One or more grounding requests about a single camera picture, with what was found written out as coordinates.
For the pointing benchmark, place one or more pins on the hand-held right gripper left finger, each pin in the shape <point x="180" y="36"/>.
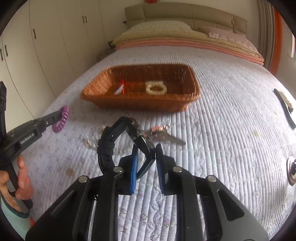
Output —
<point x="134" y="167"/>

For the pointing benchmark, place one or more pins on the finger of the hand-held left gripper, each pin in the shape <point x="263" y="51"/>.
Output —
<point x="51" y="118"/>

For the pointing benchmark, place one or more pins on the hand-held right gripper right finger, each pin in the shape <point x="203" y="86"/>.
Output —
<point x="160" y="167"/>

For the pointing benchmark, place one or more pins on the black wristwatch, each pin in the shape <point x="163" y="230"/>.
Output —
<point x="106" y="141"/>

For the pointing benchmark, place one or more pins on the brown wicker basket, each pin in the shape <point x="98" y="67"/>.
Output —
<point x="138" y="102"/>

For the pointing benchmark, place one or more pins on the person's left forearm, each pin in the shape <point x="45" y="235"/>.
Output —
<point x="13" y="222"/>

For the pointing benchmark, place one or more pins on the person's left hand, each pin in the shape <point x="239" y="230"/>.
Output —
<point x="25" y="180"/>

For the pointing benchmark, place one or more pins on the white quilted bedspread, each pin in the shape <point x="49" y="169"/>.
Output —
<point x="231" y="129"/>

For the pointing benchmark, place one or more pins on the white wardrobe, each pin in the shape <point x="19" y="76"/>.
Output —
<point x="46" y="34"/>

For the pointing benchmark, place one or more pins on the folded pink blanket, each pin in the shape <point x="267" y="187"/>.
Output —
<point x="185" y="42"/>

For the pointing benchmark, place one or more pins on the round grey pink object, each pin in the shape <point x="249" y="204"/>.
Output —
<point x="291" y="171"/>

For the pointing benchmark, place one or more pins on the folded cream quilt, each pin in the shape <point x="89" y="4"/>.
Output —
<point x="180" y="37"/>

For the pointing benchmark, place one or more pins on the black hair comb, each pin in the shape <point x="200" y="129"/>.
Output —
<point x="283" y="104"/>

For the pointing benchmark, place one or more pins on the cream patterned pillow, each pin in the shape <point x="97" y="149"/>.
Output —
<point x="157" y="27"/>

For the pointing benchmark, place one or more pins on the pink patterned pillow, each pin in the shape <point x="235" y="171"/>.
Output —
<point x="229" y="38"/>

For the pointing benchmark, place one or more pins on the beige padded headboard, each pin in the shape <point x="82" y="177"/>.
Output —
<point x="175" y="12"/>

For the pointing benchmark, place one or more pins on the striped orange curtain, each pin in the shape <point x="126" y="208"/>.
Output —
<point x="271" y="34"/>

